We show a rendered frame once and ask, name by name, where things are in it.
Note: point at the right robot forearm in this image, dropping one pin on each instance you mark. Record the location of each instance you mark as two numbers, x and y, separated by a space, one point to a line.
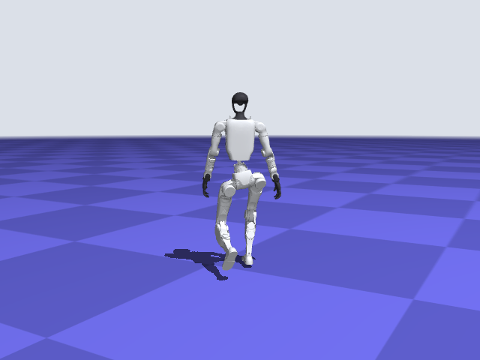
271 165

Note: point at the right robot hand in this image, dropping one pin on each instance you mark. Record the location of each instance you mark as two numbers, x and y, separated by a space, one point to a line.
277 186

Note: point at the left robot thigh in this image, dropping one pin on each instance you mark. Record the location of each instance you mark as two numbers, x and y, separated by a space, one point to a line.
227 190

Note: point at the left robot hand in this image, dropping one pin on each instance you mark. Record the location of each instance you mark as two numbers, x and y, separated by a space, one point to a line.
204 184

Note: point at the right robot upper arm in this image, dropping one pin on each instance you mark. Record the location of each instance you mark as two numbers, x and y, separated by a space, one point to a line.
263 138

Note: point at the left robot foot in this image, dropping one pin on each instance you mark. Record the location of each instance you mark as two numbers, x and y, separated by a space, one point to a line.
229 258

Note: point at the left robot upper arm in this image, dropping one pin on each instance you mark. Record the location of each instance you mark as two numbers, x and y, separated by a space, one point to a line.
219 127

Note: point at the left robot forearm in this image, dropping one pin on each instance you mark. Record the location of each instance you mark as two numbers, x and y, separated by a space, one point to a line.
209 166

